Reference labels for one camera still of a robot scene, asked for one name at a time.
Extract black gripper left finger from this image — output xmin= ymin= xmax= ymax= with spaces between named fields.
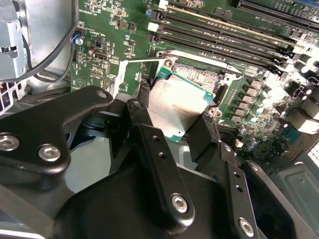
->
xmin=0 ymin=80 xmax=196 ymax=237

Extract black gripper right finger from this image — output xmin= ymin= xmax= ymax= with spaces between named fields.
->
xmin=186 ymin=112 xmax=298 ymax=239

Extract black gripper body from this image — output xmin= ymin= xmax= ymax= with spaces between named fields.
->
xmin=53 ymin=163 xmax=237 ymax=239

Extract silver CPU with green edge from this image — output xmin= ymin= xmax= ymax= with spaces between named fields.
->
xmin=148 ymin=66 xmax=216 ymax=143

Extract metal CPU socket cover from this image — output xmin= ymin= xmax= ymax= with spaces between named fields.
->
xmin=113 ymin=57 xmax=167 ymax=99

